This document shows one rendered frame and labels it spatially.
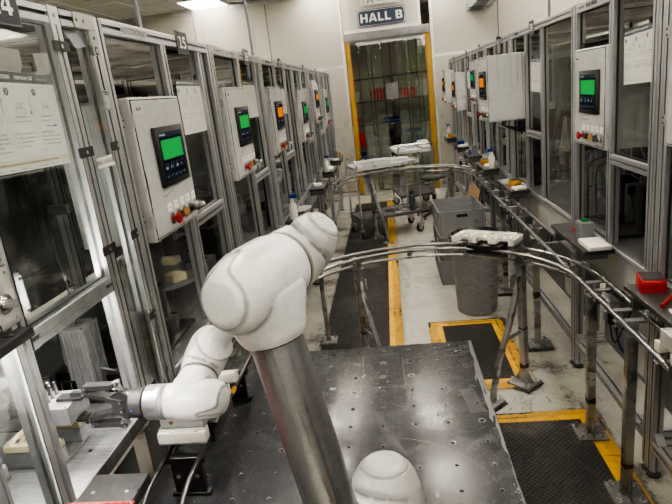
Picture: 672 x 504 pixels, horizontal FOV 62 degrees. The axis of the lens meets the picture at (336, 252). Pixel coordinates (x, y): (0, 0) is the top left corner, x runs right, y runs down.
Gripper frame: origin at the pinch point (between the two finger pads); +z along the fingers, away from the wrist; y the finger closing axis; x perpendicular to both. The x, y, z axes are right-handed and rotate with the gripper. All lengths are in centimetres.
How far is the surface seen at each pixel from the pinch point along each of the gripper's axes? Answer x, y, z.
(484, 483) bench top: -9, -36, -105
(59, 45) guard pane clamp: -19, 89, -8
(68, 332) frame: -23.9, 10.9, 12.4
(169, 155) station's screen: -67, 56, -12
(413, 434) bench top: -33, -36, -87
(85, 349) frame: -24.1, 4.9, 8.6
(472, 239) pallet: -185, -17, -129
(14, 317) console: 23.0, 34.4, -9.4
